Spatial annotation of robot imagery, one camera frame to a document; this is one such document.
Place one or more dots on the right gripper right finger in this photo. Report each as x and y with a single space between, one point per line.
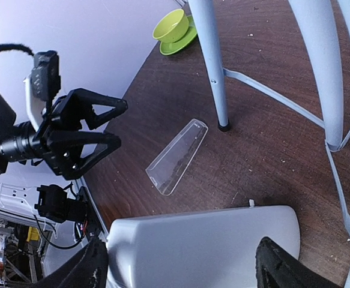
275 267

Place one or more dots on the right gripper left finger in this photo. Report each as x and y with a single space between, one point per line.
87 268

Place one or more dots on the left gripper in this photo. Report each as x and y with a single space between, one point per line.
69 154

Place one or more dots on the white metronome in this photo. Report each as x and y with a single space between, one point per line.
197 249

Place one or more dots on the clear metronome front cover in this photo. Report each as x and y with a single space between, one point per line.
167 169

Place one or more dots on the white perforated music stand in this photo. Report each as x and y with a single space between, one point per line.
317 25

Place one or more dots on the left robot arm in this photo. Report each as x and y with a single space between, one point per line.
21 200

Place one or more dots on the equipment under table edge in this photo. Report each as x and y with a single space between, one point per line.
22 250

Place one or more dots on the green bowl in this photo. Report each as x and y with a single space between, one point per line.
172 27

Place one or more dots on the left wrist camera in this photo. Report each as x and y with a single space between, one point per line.
42 86

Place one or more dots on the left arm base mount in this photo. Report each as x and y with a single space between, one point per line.
63 204

